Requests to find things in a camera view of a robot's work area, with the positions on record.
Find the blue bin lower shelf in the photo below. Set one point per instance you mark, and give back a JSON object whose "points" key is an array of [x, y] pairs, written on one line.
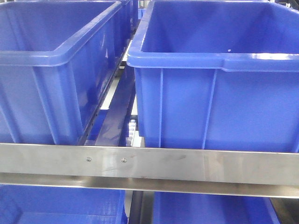
{"points": [[182, 208]]}

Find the white roller track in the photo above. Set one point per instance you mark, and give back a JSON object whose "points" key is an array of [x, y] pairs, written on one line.
{"points": [[133, 139]]}

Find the blue plastic bin right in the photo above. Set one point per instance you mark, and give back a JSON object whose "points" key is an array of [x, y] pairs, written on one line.
{"points": [[218, 75]]}

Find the blue plastic bin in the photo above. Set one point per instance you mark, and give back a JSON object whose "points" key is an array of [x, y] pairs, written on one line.
{"points": [[56, 60], [218, 75]]}

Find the blue bin rear left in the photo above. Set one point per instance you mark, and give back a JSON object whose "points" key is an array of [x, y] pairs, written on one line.
{"points": [[129, 14]]}

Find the blue plastic bin left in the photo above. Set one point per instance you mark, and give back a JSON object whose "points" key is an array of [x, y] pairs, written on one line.
{"points": [[56, 60]]}

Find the blue bin lower left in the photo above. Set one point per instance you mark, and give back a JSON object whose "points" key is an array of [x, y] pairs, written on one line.
{"points": [[20, 204]]}

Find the steel shelf divider rail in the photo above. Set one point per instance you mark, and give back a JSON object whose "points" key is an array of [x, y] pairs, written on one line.
{"points": [[111, 126]]}

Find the steel shelf front rail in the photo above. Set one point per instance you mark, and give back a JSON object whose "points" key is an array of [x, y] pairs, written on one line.
{"points": [[152, 169]]}

